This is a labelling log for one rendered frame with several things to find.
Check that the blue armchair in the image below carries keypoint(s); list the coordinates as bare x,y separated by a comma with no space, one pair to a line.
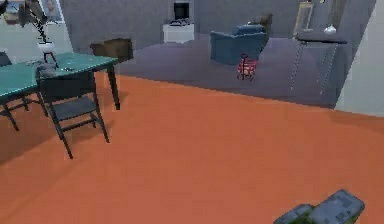
237,45

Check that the white cabinet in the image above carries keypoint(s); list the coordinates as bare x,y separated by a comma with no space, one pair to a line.
178,32

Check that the brown box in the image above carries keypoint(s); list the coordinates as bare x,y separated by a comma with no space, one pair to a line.
113,49

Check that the black television set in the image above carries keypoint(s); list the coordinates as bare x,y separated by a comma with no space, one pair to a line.
181,11

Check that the dark grey chair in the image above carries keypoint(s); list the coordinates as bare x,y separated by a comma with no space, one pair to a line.
71,100

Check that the gold framed picture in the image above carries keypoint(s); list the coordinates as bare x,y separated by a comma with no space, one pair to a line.
302,18

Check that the dark grey side table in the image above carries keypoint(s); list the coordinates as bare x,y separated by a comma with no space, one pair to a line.
320,38

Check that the house plant in white pot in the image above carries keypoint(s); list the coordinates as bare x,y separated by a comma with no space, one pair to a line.
42,33

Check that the framed portrait picture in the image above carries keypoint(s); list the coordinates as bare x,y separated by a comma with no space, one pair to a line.
51,10

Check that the teal dining table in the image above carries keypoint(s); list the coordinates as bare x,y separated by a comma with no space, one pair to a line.
20,77

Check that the framed landscape picture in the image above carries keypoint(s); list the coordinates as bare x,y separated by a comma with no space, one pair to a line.
11,12

